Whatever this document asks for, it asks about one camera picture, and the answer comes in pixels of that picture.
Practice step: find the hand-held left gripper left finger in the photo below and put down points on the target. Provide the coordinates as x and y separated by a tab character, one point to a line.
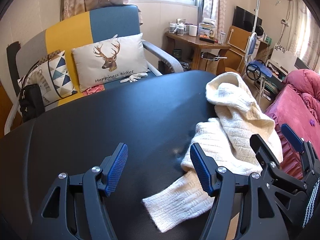
116	170

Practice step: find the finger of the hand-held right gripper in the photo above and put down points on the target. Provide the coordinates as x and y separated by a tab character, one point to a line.
291	137
265	155

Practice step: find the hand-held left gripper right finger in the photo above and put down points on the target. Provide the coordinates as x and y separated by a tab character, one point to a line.
200	172

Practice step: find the white knit sweater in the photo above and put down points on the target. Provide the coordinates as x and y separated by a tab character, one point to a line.
237	120

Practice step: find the person's right forearm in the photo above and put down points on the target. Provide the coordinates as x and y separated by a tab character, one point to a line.
311	202

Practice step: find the pink bed blanket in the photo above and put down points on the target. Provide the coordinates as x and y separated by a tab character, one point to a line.
295	105

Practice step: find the pink crumpled cloth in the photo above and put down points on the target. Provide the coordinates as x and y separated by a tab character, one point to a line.
93	89

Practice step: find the white leaf print box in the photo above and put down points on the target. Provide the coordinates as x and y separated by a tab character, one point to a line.
283	52

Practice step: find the white gloves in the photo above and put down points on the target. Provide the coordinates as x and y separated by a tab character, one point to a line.
132	77

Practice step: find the brown paper bag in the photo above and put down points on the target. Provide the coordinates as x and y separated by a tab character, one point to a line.
212	65

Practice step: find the black handbag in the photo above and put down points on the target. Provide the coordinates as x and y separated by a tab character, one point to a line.
31	102

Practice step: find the white floral curtain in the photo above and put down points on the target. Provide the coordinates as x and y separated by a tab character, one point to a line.
216	5
307	30

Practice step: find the deer print pillow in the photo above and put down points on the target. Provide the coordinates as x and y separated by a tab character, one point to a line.
85	62

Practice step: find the wooden folding board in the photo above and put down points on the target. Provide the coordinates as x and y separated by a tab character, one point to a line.
238	37

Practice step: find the black television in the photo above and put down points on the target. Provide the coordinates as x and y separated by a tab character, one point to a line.
246	17

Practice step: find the wooden side table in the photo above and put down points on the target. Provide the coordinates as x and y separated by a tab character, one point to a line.
190	41

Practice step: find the wooden wardrobe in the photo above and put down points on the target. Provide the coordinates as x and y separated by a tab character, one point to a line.
6	97

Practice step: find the clear plastic drawer organizer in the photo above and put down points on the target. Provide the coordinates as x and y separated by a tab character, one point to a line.
206	30

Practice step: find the white jar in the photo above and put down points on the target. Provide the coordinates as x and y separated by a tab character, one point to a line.
193	30

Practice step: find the grey yellow blue sofa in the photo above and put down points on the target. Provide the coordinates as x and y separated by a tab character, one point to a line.
112	22

